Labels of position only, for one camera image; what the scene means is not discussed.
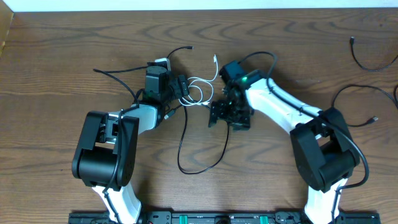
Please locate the wooden side panel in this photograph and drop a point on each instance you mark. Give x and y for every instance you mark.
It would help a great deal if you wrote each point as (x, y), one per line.
(6, 18)

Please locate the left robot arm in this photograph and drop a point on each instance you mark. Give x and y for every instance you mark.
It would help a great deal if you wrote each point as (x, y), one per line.
(106, 151)

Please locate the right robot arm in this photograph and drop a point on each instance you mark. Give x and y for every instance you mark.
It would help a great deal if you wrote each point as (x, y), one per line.
(322, 145)

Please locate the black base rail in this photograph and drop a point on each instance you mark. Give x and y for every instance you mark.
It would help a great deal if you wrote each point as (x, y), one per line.
(281, 217)

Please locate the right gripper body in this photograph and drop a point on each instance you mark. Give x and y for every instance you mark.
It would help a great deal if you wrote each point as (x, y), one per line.
(237, 116)

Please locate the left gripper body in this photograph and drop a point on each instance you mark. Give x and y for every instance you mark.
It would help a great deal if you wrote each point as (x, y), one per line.
(176, 89)

